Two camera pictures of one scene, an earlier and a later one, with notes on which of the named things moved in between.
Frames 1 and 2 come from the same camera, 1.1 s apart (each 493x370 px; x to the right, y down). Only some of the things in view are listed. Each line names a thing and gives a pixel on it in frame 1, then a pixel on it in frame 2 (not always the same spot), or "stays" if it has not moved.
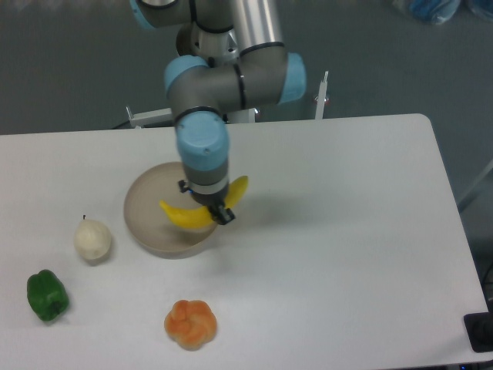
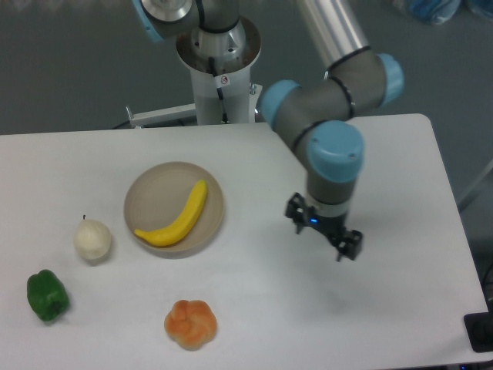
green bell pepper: x=47 y=295 stays
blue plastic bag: x=443 y=11 stays
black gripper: x=219 y=213 -> x=330 y=226
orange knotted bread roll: x=191 y=324 stays
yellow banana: x=202 y=218 -> x=182 y=223
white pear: x=92 y=239 stays
